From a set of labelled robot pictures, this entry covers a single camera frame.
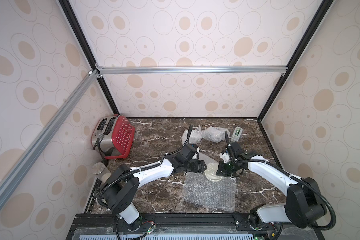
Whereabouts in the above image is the plain cream bowl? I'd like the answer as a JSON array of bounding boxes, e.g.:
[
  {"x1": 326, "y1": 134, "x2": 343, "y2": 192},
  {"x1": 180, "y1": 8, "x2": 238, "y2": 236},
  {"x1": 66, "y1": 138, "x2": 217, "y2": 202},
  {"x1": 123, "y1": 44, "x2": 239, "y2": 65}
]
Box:
[{"x1": 204, "y1": 163, "x2": 223, "y2": 182}]

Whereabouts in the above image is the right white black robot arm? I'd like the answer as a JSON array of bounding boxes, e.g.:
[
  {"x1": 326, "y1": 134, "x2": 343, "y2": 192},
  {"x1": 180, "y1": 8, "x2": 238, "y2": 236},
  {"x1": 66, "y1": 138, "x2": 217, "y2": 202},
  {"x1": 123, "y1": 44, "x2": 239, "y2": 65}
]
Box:
[{"x1": 216, "y1": 153, "x2": 337, "y2": 231}]

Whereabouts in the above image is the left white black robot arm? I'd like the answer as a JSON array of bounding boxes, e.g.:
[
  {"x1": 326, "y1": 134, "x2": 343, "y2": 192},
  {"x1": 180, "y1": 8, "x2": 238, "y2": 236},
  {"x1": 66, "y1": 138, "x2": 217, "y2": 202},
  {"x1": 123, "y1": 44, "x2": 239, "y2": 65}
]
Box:
[{"x1": 97, "y1": 156, "x2": 208, "y2": 225}]

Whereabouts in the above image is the white green small device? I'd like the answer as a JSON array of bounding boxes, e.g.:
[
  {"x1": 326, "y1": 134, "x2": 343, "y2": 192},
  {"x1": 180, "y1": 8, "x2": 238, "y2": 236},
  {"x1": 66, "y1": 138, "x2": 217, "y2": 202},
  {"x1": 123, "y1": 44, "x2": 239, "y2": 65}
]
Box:
[{"x1": 231, "y1": 127, "x2": 243, "y2": 142}]

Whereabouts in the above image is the red silver toaster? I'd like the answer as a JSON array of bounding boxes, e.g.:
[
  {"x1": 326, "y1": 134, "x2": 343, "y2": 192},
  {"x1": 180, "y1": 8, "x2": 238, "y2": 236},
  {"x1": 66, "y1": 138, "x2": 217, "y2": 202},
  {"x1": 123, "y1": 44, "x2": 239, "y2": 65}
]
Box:
[{"x1": 92, "y1": 115, "x2": 135, "y2": 160}]

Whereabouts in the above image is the upper glass jar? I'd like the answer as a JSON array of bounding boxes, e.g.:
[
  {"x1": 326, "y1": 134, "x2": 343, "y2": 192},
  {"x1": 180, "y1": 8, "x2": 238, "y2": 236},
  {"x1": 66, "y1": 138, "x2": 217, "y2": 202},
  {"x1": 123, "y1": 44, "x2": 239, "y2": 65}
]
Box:
[{"x1": 92, "y1": 162, "x2": 112, "y2": 183}]

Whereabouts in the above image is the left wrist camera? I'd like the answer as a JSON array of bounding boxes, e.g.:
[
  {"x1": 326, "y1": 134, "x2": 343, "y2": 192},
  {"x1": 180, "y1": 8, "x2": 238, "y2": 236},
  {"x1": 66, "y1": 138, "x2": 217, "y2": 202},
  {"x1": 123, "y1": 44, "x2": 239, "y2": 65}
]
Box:
[{"x1": 176, "y1": 145, "x2": 200, "y2": 163}]

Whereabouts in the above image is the horizontal aluminium frame bar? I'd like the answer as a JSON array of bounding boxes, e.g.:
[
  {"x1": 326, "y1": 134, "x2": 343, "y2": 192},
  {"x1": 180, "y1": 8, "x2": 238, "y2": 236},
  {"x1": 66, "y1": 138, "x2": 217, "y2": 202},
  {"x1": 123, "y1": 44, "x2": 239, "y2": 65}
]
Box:
[{"x1": 98, "y1": 66, "x2": 288, "y2": 75}]

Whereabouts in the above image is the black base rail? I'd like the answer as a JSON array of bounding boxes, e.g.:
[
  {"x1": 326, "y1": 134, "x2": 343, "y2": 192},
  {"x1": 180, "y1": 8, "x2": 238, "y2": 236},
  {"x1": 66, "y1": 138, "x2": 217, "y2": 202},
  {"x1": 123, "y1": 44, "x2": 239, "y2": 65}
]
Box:
[{"x1": 66, "y1": 213, "x2": 324, "y2": 240}]

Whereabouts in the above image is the diagonal aluminium frame bar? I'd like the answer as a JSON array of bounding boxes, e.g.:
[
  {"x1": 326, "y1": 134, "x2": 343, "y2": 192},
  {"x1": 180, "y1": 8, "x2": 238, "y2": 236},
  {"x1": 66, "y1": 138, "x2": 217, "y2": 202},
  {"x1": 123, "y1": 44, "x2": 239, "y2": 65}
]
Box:
[{"x1": 0, "y1": 69, "x2": 100, "y2": 211}]

